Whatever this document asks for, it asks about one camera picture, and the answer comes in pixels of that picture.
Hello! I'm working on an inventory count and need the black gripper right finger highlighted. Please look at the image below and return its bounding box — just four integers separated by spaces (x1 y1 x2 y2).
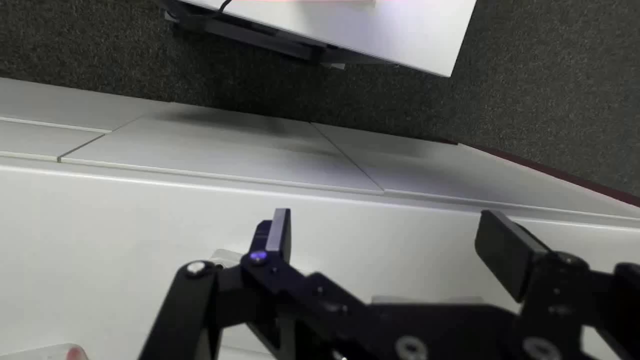
474 210 640 335

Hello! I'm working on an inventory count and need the white platform board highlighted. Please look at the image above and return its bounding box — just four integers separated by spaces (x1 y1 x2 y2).
164 0 479 78

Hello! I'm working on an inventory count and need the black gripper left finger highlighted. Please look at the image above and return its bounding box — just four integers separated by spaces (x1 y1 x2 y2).
242 209 364 335

